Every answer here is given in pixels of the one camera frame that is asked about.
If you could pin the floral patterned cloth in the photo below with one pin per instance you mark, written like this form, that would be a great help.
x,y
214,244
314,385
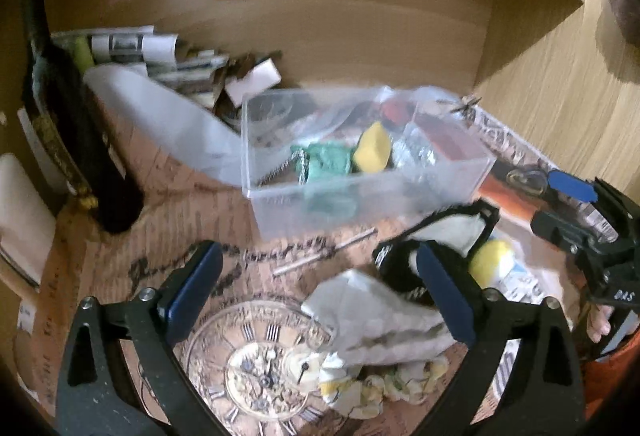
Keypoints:
x,y
358,393

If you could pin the silver grey knitted cloth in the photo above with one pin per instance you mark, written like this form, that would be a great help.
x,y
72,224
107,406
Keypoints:
x,y
411,149

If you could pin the yellow green scrub sponge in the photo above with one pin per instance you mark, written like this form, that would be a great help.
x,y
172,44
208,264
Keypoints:
x,y
373,150

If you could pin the clear plastic box lid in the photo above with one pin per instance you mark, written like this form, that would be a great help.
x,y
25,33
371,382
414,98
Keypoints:
x,y
186,131

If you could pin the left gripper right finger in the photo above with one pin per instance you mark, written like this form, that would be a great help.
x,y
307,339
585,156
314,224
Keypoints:
x,y
543,395

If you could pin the clear plastic box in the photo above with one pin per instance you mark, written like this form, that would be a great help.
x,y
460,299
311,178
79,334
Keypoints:
x,y
275,120

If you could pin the person's right hand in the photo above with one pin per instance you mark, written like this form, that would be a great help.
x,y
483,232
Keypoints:
x,y
598,322

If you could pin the dark wine bottle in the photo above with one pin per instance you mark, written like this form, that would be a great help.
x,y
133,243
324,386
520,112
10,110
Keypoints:
x,y
66,121

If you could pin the round yellow sponge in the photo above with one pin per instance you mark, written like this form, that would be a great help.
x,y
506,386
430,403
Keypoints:
x,y
492,263

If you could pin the small white card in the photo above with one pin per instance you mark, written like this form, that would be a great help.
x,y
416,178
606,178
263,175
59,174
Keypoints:
x,y
260,78

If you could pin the rolled newspapers stack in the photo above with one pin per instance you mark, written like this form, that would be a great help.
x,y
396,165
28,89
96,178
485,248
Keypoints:
x,y
198,74

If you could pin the white ceramic mug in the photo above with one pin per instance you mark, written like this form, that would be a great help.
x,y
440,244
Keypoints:
x,y
27,225

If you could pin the white cloth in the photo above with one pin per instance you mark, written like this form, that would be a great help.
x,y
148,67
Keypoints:
x,y
456,231

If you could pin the metal rod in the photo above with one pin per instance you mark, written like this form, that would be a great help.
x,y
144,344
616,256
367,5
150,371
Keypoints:
x,y
324,253

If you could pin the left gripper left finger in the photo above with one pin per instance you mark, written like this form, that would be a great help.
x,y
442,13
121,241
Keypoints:
x,y
96,395

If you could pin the green knitted cloth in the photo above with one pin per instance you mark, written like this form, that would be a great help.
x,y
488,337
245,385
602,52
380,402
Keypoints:
x,y
321,161

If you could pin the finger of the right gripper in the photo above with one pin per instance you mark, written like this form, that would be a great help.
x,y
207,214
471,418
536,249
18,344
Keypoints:
x,y
557,231
572,186

